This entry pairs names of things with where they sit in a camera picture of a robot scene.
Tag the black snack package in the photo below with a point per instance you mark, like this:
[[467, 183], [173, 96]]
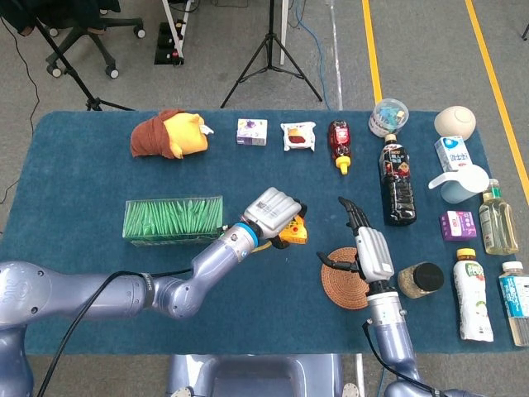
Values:
[[397, 186]]

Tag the purple pink small box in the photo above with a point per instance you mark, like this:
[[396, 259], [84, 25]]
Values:
[[458, 225]]

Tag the clear plastic jar of clips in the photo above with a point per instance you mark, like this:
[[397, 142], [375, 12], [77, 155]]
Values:
[[386, 118]]

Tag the yellow oil bottle green cap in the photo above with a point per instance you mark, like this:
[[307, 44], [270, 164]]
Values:
[[498, 227]]

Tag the clear water bottle blue label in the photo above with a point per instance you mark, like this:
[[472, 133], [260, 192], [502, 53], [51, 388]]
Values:
[[516, 297]]

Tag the dark jacket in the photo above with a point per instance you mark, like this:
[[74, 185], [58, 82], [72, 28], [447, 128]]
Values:
[[62, 10]]

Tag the yellow plush toy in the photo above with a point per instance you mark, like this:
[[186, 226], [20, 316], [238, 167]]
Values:
[[188, 136]]

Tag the black office chair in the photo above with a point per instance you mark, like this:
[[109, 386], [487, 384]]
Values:
[[82, 31]]

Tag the white metal frame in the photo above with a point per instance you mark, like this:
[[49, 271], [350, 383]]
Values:
[[173, 29]]

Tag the black light stand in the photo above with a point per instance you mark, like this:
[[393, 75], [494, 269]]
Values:
[[94, 103]]

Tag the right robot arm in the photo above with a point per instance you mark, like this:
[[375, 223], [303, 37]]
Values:
[[388, 331]]

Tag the white blue measuring jug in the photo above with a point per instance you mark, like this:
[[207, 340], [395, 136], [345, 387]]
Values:
[[458, 190]]

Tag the blue white milk carton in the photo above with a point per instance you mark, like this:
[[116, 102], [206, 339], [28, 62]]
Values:
[[452, 153]]

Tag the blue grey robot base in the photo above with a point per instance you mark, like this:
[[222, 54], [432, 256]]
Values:
[[256, 376]]

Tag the red bottle yellow cap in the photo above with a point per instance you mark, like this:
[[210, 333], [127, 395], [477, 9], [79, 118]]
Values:
[[339, 138]]

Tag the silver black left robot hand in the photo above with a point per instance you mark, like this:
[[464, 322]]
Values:
[[270, 211]]

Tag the blue table cloth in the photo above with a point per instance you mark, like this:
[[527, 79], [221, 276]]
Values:
[[264, 289]]

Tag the brown cloth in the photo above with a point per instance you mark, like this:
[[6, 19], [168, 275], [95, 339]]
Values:
[[149, 136]]

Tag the yellow tape measure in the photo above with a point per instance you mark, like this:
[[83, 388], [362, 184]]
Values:
[[295, 233]]

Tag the beige bowl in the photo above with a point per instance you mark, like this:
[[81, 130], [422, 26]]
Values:
[[454, 122]]

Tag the white drink bottle yellow cap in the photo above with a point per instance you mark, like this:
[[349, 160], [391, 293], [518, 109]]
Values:
[[473, 297]]

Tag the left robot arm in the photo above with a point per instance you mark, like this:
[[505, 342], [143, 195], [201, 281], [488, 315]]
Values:
[[215, 260]]

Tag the round woven rattan coaster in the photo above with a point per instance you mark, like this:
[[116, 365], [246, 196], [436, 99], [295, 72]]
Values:
[[343, 289]]

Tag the white wrapped snack pack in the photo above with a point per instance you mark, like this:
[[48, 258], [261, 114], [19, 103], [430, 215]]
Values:
[[298, 136]]

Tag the clear box green tea bags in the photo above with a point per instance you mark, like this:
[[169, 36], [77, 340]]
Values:
[[173, 219]]

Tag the black tripod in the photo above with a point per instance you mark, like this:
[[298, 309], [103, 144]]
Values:
[[270, 41]]

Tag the glass jar black lid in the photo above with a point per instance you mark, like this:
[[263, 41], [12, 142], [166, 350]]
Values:
[[430, 277]]

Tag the purple white small carton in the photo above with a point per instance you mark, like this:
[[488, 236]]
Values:
[[252, 132]]

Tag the black power strip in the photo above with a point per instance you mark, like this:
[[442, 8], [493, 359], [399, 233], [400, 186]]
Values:
[[167, 45]]

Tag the white post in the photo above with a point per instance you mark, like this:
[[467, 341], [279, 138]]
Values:
[[284, 33]]

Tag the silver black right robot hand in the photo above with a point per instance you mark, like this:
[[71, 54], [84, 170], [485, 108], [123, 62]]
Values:
[[374, 256]]

